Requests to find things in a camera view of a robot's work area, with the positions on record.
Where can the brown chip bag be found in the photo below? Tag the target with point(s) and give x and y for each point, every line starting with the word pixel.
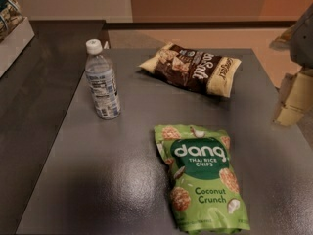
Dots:
pixel 193 70

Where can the white tray with snacks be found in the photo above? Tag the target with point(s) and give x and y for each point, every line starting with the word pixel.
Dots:
pixel 15 33

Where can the clear plastic water bottle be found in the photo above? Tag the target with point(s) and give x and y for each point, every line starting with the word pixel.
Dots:
pixel 101 80

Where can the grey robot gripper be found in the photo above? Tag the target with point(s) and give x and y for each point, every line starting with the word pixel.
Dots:
pixel 303 41

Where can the green rice chip bag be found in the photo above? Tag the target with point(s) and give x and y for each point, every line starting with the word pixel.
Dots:
pixel 205 194

